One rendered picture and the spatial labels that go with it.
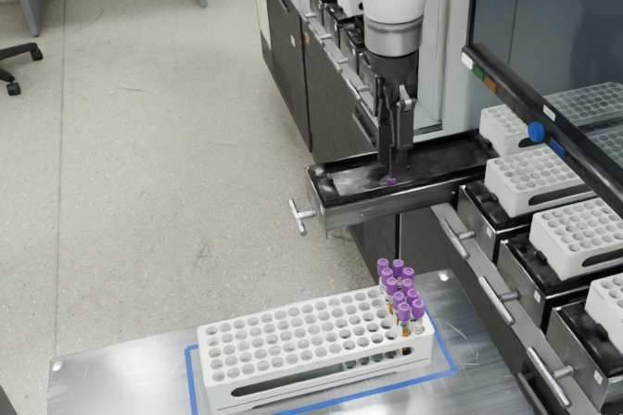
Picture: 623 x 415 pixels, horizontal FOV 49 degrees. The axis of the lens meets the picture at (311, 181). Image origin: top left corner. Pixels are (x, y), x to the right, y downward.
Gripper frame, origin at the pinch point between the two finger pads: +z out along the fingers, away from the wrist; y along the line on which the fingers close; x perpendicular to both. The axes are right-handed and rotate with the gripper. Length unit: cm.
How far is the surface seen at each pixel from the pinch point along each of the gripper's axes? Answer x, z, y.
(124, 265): 62, 88, 86
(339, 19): -12, 6, 69
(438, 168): -10.1, 7.7, 2.3
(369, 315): 16.1, 0.4, -33.2
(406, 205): -1.9, 10.6, -2.5
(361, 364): 18.7, 5.1, -36.9
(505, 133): -22.0, 1.5, 0.1
